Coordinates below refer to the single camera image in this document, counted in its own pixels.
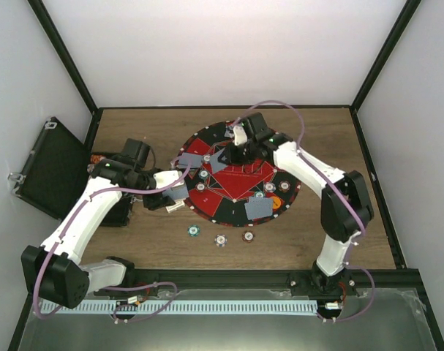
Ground blue patterned card deck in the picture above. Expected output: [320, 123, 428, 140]
[162, 185, 189, 202]

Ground brown red poker chip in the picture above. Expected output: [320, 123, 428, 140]
[279, 181, 290, 192]
[196, 183, 206, 192]

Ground ace of clubs card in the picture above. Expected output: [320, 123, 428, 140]
[209, 149, 227, 174]

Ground white blue chip stack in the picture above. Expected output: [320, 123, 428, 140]
[214, 234, 227, 247]

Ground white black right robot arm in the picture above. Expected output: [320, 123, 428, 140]
[220, 113, 374, 295]

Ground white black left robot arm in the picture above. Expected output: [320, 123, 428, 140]
[21, 139, 181, 318]

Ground playing card deck box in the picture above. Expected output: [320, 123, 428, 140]
[165, 202, 185, 213]

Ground mixed chips in case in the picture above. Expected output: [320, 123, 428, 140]
[86, 154, 103, 174]

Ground round red black poker mat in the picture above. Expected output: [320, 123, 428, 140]
[179, 121, 301, 227]

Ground orange big blind button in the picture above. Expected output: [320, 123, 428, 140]
[271, 196, 282, 210]

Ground black poker set case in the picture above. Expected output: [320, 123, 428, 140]
[9, 117, 120, 219]

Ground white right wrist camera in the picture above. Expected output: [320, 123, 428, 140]
[233, 124, 248, 146]

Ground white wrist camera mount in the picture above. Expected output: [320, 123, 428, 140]
[154, 170, 184, 189]

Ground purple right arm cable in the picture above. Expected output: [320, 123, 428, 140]
[233, 99, 375, 322]

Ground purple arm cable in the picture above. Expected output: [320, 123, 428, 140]
[233, 99, 375, 322]
[32, 156, 192, 325]

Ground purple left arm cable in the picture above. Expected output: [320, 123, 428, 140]
[32, 156, 192, 325]

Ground light blue slotted rail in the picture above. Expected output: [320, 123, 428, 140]
[58, 300, 317, 316]

